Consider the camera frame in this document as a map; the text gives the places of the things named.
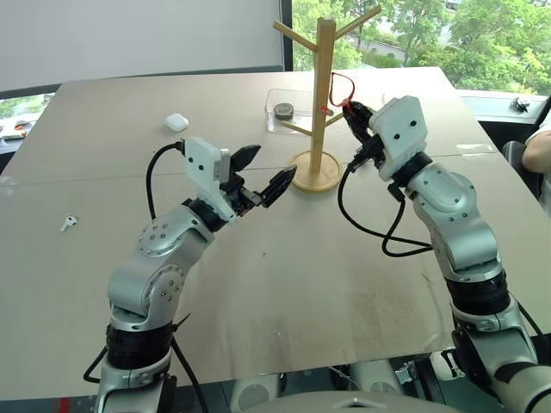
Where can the grey side desk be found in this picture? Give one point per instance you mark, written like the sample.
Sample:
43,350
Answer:
486,107

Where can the wooden tree stand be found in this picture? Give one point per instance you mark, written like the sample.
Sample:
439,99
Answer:
320,107

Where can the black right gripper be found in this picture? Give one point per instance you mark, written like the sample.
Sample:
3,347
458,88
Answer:
371,148

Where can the white earbud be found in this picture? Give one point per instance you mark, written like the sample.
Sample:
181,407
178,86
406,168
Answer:
68,223

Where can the black window frame post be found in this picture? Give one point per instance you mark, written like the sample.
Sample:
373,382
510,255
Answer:
287,34

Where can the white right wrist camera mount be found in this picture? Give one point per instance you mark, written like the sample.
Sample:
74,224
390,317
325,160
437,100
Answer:
400,129

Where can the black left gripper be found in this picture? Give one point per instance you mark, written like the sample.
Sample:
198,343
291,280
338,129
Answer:
241,195

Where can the white earbuds case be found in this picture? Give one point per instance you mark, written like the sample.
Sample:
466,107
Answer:
176,121

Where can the dark round tape roll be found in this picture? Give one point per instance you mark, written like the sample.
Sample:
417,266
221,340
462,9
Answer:
284,111

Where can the black office chair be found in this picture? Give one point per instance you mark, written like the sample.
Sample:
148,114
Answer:
514,157

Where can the silver robot torso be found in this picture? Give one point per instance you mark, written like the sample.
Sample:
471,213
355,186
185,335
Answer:
301,391

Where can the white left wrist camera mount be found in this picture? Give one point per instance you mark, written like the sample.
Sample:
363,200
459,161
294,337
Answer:
202,163

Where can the clear plastic container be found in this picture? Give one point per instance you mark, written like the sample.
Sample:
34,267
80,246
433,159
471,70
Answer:
297,109

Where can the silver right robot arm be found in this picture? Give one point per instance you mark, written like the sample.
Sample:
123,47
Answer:
460,215

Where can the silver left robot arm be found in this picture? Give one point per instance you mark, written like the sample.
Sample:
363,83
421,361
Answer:
155,258

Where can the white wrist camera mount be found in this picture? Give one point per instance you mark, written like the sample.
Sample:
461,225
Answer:
202,163
400,129

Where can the white roller blind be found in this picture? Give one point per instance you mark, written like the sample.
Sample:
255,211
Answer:
129,34

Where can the small black desk object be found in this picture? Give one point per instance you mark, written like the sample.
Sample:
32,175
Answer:
520,104

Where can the person in white shirt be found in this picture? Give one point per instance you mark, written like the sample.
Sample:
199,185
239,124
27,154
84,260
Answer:
538,148

